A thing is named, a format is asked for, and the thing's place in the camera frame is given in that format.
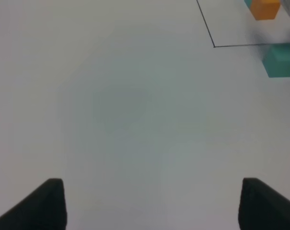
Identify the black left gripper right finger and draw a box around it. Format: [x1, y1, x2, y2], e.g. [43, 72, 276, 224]
[238, 178, 290, 230]

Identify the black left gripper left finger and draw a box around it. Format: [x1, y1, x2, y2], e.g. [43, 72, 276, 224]
[0, 178, 67, 230]

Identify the template orange cube block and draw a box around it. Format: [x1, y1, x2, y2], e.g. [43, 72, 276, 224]
[249, 0, 280, 21]

